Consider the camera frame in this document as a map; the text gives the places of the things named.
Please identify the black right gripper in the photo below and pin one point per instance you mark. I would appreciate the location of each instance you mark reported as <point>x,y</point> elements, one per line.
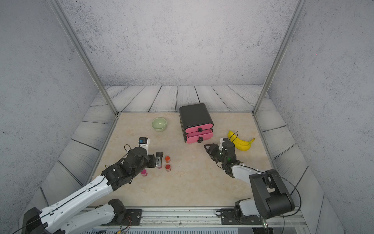
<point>213,150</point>

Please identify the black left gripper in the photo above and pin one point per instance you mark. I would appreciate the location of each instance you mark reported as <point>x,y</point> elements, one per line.
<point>153,163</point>

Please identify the red paint can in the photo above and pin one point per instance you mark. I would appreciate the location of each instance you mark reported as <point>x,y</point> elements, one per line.
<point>168,168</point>

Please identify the pink bottom drawer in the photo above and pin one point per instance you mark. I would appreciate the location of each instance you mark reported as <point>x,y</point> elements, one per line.
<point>199,138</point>

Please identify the pink drawer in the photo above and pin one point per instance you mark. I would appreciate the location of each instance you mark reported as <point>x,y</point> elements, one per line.
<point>199,128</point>
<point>199,138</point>
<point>205,134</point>

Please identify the pink top drawer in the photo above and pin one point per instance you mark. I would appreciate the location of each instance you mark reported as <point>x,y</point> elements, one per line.
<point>199,128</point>

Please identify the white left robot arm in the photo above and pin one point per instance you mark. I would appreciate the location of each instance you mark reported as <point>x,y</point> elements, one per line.
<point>64,216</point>

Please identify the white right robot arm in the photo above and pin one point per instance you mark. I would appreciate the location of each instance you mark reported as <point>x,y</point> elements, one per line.
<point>270,196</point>

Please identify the pink middle drawer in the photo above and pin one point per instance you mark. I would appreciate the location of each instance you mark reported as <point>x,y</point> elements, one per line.
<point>205,134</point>

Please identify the pink paint can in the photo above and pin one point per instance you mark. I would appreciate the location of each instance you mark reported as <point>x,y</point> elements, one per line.
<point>144,173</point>

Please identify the black drawer cabinet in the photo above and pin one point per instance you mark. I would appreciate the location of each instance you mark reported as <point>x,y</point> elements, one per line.
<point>193,115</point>

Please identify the yellow banana bunch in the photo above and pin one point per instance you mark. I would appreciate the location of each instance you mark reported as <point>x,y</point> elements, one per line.
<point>240,144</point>

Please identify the light green bowl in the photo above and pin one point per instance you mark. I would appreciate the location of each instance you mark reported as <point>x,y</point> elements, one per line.
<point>159,124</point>

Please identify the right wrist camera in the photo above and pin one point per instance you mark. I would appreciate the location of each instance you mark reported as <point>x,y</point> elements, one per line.
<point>222,140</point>

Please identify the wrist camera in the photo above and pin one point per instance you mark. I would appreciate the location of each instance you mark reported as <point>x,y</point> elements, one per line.
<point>144,143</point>
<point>222,140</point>

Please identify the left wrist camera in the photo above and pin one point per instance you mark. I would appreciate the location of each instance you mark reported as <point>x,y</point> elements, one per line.
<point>144,143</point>

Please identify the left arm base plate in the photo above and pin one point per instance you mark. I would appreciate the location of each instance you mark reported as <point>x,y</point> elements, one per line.
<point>131,217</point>

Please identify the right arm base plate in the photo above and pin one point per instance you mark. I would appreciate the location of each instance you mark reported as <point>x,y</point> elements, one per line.
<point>231,216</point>

